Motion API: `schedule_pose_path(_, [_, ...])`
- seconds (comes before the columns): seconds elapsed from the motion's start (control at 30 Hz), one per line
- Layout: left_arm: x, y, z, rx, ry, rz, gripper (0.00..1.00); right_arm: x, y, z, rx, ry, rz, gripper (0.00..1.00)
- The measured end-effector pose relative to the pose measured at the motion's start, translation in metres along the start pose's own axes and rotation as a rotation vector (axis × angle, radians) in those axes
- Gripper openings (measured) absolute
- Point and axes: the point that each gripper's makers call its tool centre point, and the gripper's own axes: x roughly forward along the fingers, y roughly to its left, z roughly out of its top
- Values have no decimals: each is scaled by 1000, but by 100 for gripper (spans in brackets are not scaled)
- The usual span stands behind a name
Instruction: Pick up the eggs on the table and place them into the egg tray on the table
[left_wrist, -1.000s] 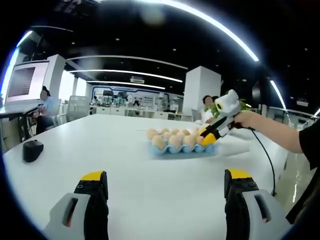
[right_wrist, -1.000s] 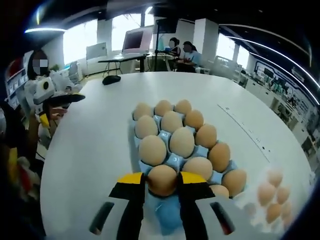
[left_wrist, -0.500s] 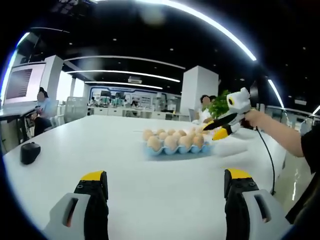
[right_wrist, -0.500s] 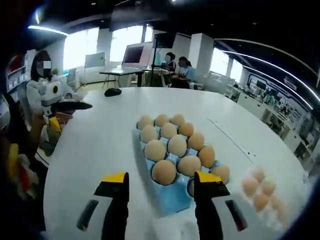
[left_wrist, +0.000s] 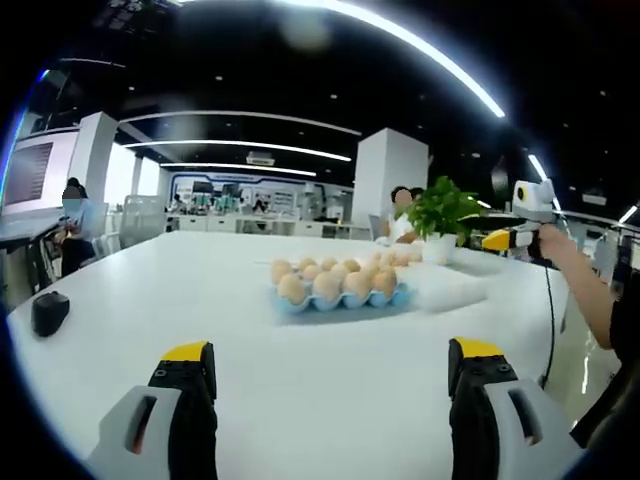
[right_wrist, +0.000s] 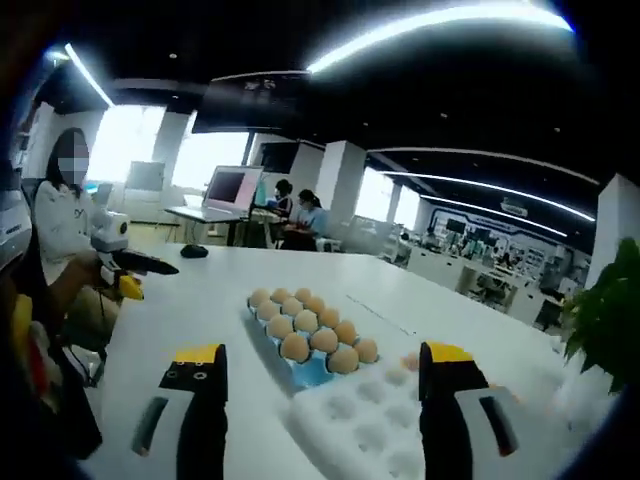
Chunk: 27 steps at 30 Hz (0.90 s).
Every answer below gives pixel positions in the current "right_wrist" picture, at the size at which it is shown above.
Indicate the person's legs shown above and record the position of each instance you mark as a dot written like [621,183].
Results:
[75,425]

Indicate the hanging black screen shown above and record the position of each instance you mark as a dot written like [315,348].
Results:
[250,102]

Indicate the group of brown eggs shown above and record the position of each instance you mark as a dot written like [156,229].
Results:
[305,320]

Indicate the grey desk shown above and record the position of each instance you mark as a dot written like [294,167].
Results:
[200,215]

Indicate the black pouch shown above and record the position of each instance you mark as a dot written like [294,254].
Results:
[194,251]

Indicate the white foam egg holder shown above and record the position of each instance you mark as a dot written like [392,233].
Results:
[360,425]

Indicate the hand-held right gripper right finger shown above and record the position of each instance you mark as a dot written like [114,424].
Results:
[445,400]

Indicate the white table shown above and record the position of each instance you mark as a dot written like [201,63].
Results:
[210,310]

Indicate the green potted plant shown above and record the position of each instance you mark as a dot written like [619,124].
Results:
[610,310]

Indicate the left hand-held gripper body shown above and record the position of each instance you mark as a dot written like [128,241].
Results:
[112,232]

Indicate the large monitor screen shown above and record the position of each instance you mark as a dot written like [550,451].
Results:
[232,192]

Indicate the person's left hand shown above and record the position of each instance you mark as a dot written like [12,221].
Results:
[92,270]

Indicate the blue egg tray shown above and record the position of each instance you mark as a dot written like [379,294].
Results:
[310,375]

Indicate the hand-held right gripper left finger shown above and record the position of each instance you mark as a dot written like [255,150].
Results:
[205,400]

